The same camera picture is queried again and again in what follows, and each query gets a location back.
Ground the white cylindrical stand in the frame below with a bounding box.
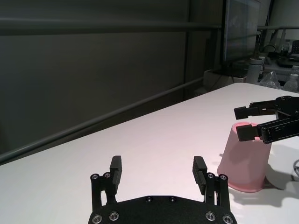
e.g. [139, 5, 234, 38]
[247, 56, 265, 84]

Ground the dark glass screen panel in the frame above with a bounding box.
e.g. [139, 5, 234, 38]
[223, 0, 262, 64]

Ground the crumpled clear plastic bag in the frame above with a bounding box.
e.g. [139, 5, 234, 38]
[258, 70, 282, 89]

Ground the grey frame post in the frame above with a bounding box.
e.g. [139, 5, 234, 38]
[185, 0, 224, 100]

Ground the right gripper cable with plug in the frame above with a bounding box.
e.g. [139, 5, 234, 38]
[291, 158, 299, 182]

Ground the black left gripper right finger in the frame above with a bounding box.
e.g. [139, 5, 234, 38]
[192, 156, 231, 212]

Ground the thick grey frame pipe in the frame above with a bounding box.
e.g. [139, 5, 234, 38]
[0, 18, 222, 36]

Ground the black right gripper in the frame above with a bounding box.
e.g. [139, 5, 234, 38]
[234, 95, 299, 144]

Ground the pink plastic cup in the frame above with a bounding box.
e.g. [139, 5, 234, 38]
[217, 121, 273, 193]

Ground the dark grey backdrop panel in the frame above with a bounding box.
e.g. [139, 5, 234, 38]
[0, 0, 190, 154]

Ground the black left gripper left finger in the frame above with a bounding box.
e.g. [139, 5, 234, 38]
[90, 155, 123, 212]

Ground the slim grey frame bar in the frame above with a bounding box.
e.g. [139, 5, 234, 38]
[0, 77, 204, 165]

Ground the clear plastic bottle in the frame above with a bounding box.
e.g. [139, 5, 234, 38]
[283, 73, 299, 92]

